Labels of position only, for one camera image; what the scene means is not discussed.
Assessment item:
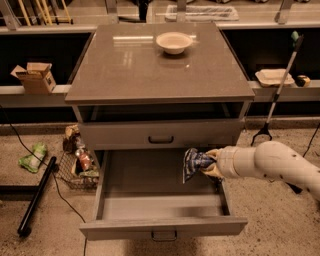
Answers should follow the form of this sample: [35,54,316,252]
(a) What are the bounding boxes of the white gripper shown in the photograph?
[202,146,239,178]

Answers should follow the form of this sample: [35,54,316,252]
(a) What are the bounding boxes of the blue chip bag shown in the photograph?
[182,148,216,183]

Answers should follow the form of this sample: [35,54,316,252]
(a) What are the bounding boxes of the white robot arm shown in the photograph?
[201,141,320,200]

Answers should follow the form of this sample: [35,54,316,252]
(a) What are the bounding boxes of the closed upper drawer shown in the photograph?
[78,120,243,150]

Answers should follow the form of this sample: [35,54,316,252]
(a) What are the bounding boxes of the open bottom drawer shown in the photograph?
[80,149,247,242]

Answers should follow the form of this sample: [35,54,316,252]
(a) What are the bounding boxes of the grey drawer cabinet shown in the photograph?
[64,22,256,242]

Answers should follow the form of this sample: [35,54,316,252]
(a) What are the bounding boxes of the brown snack bag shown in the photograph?
[63,124,80,153]

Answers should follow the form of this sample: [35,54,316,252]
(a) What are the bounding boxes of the green snack bag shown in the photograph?
[18,142,47,173]

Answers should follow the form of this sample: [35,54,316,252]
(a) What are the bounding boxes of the reacher grabber tool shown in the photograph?
[251,31,304,145]

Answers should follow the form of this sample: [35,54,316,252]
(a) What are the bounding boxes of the white takeout container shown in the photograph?
[255,69,285,87]

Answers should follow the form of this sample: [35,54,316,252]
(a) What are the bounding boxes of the yellow tape measure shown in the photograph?
[295,75,311,87]

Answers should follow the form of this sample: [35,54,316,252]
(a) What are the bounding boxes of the white paper bowl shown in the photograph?
[156,32,193,55]

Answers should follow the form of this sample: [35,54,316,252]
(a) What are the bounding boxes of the clear plastic tray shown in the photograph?
[164,4,240,23]

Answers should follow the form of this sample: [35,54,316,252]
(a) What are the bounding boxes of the cardboard box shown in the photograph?
[11,62,56,95]

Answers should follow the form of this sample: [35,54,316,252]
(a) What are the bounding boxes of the black metal leg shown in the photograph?
[17,156,57,237]

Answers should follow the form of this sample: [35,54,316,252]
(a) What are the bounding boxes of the yellow sticks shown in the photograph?
[17,0,74,26]

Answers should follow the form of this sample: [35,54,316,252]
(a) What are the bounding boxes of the wire basket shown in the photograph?
[57,153,99,190]

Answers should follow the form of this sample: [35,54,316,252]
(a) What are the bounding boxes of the black floor cable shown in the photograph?
[0,103,88,256]

